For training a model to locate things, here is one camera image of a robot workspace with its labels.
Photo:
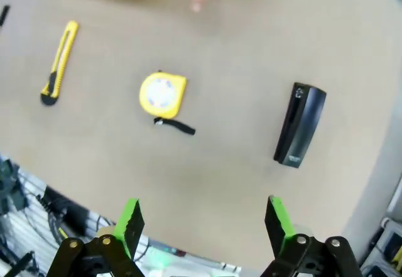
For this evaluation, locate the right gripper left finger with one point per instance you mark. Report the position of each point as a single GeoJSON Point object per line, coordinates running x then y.
{"type": "Point", "coordinates": [130, 226]}

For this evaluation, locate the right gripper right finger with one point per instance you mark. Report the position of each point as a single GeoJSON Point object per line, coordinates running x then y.
{"type": "Point", "coordinates": [278, 226]}

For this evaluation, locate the black stapler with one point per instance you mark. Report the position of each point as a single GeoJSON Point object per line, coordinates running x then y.
{"type": "Point", "coordinates": [301, 126]}

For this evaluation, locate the yellow tape measure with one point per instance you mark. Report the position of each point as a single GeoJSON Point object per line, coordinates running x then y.
{"type": "Point", "coordinates": [163, 93]}

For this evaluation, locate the black power adapter box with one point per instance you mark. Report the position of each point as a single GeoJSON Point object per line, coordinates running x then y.
{"type": "Point", "coordinates": [63, 209]}

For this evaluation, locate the yellow utility knife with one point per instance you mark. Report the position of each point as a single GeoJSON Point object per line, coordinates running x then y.
{"type": "Point", "coordinates": [61, 60]}

